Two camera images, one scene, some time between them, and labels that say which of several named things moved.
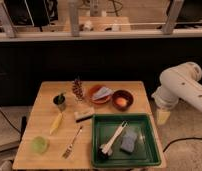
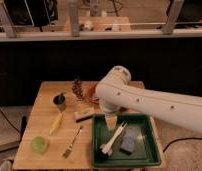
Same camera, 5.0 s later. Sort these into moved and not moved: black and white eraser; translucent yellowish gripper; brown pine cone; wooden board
Moved: translucent yellowish gripper
Not moved: black and white eraser; brown pine cone; wooden board
